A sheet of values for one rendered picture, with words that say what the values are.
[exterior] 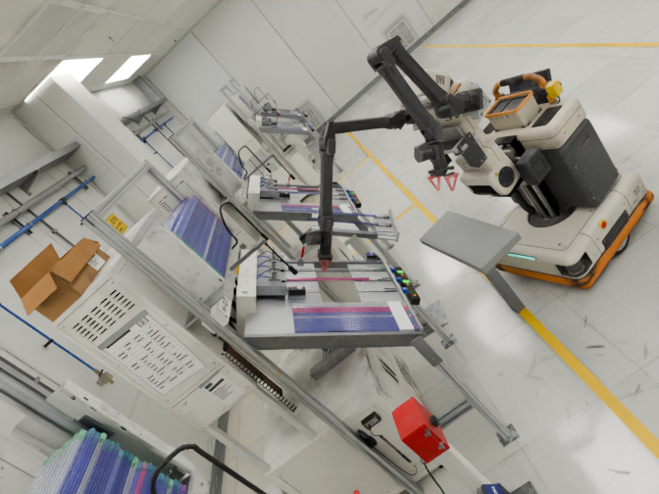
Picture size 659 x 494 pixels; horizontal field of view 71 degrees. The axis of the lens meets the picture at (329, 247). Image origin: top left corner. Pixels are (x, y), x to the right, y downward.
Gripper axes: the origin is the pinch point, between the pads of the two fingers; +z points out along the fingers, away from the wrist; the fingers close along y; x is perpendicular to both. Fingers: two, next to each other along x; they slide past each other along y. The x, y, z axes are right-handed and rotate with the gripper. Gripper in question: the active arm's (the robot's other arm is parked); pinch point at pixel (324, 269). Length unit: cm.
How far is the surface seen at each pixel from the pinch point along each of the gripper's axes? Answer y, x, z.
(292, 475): 60, -16, 74
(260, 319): 46, -31, 1
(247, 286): 32.5, -37.0, -7.3
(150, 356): 61, -72, 7
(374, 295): 26.5, 20.4, 0.6
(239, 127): -440, -65, 0
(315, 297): 28.0, -7.1, 0.6
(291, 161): -440, 7, 43
